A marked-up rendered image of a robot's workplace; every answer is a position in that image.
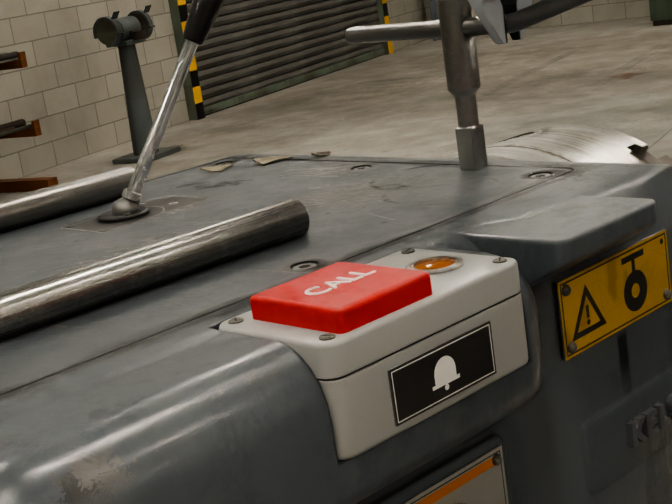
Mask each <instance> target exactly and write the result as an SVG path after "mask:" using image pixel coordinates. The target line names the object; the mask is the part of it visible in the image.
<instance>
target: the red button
mask: <svg viewBox="0 0 672 504"><path fill-rule="evenodd" d="M432 294H433V293H432V285H431V278H430V275H429V273H428V272H426V271H419V270H410V269H401V268H393V267H384V266H375V265H366V264H357V263H348V262H337V263H334V264H332V265H329V266H327V267H324V268H322V269H319V270H317V271H314V272H311V273H309V274H306V275H304V276H301V277H299V278H296V279H294V280H291V281H288V282H286V283H283V284H281V285H278V286H276V287H273V288H271V289H268V290H265V291H263V292H260V293H258V294H255V295H253V296H252V297H251V298H250V305H251V311H252V317H253V319H254V320H259V321H265V322H271V323H277V324H283V325H288V326H294V327H300V328H306V329H312V330H317V331H323V332H329V333H335V334H344V333H347V332H350V331H352V330H354V329H356V328H359V327H361V326H363V325H365V324H368V323H370V322H372V321H374V320H377V319H379V318H381V317H383V316H386V315H388V314H390V313H392V312H394V311H397V310H399V309H401V308H403V307H406V306H408V305H410V304H412V303H415V302H417V301H419V300H421V299H424V298H426V297H428V296H430V295H432Z"/></svg>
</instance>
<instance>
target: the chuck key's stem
mask: <svg viewBox="0 0 672 504"><path fill-rule="evenodd" d="M437 8H438V16H439V24H440V32H441V40H442V48H443V56H444V64H445V72H446V80H447V88H448V91H449V92H450V93H451V94H453V95H454V96H455V103H456V111H457V119H458V127H457V128H455V133H456V141H457V149H458V157H459V165H460V169H461V170H478V169H481V168H483V167H486V166H488V162H487V153H486V145H485V137H484V128H483V124H479V117H478V108H477V100H476V92H477V91H478V90H479V88H480V87H481V82H480V74H479V65H478V57H477V48H476V40H475V36H467V35H465V34H464V33H463V31H462V23H463V22H464V20H465V19H466V18H470V17H473V15H472V7H471V5H470V3H469V2H468V0H437Z"/></svg>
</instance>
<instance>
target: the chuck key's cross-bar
mask: <svg viewBox="0 0 672 504"><path fill-rule="evenodd" d="M590 1H593V0H542V1H539V2H537V3H535V4H532V5H530V6H528V7H525V8H523V9H521V10H519V11H516V12H513V13H510V14H505V25H506V31H507V34H509V33H514V32H517V31H520V30H523V29H526V28H528V27H530V26H533V25H535V24H538V23H540V22H542V21H545V20H547V19H550V18H552V17H554V16H557V15H559V14H561V13H564V12H566V11H569V10H571V9H573V8H576V7H578V6H581V5H583V4H585V3H588V2H590ZM462 31H463V33H464V34H465V35H467V36H481V35H489V34H488V32H487V31H486V29H485V28H484V26H483V24H482V23H481V21H480V20H479V18H478V17H470V18H466V19H465V20H464V22H463V23H462ZM345 38H346V40H347V42H348V43H350V44H356V43H372V42H388V41H403V40H419V39H435V38H441V32H440V24H439V20H431V21H418V22H405V23H393V24H380V25H367V26H354V27H348V28H347V30H346V32H345Z"/></svg>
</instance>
